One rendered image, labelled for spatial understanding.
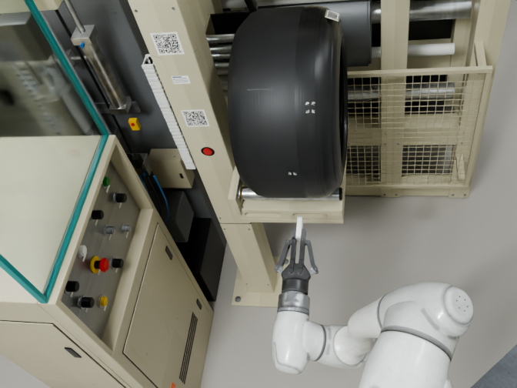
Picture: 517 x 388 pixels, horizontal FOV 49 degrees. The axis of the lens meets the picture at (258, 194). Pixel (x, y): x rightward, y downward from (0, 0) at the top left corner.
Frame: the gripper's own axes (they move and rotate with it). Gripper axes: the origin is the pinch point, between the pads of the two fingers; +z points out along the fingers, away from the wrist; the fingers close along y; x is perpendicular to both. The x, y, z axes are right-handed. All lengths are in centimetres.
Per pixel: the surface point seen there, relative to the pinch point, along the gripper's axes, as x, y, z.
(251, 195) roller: 12.9, 19.4, 17.7
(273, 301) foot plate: 103, 25, 8
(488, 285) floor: 105, -71, 21
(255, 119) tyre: -32.4, 9.2, 17.1
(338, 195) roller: 12.7, -9.9, 17.8
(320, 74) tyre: -37.6, -8.1, 27.3
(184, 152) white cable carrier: 1.0, 41.3, 28.0
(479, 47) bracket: 14, -58, 79
